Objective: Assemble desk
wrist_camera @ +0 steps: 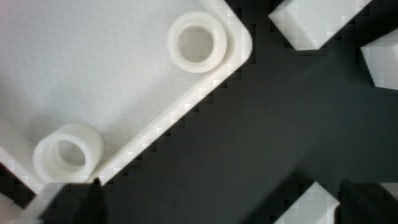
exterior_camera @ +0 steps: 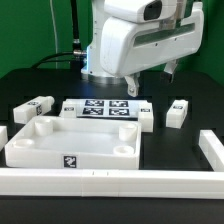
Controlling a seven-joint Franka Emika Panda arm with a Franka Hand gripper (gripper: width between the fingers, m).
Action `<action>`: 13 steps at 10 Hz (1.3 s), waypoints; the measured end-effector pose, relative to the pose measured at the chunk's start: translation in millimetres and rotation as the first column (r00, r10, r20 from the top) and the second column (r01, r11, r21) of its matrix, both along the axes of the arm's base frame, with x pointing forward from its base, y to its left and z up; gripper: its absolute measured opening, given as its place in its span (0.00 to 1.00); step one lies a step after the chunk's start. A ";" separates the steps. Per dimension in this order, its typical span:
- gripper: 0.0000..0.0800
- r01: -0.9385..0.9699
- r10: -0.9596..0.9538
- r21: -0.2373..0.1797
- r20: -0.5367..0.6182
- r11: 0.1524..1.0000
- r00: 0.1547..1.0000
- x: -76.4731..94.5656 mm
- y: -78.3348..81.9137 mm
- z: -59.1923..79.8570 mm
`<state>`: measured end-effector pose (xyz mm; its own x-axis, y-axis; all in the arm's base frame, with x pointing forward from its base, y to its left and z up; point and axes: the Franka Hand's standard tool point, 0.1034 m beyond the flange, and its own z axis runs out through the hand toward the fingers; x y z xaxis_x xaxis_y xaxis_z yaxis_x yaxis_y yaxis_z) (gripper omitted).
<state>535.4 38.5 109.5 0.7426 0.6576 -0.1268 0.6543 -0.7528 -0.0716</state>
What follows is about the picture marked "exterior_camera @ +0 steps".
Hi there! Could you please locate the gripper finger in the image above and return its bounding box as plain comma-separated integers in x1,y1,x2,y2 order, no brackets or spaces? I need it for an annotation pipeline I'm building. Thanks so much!
163,60,178,83
125,73,140,97

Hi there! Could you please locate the white marker base plate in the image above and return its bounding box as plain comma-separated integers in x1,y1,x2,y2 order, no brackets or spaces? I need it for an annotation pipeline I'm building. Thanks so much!
62,99,153,119

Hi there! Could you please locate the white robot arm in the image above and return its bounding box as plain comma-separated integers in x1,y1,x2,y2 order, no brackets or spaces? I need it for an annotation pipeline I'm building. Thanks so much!
81,0,204,97

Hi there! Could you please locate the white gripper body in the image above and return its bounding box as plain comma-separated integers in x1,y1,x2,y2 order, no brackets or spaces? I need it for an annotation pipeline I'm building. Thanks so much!
100,1,204,77

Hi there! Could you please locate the white desk top tray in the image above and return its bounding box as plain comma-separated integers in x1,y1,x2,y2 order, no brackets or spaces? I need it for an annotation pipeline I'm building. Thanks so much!
5,116,141,169

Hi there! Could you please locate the white front fence bar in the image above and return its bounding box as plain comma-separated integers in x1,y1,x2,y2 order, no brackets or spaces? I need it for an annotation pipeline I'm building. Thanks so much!
0,168,224,199

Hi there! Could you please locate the white fence bar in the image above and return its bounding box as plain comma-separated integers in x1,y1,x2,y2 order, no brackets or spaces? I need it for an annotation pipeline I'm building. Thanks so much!
0,168,224,199
199,130,224,172

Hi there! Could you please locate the white right fence bar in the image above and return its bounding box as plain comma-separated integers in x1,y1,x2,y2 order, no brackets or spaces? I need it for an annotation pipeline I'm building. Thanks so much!
199,130,224,172

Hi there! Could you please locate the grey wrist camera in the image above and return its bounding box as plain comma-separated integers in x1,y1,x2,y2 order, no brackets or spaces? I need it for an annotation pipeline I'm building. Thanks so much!
103,0,178,24

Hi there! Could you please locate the black cable with connector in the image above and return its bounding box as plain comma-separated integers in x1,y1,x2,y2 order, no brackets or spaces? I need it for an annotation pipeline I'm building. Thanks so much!
31,0,88,70

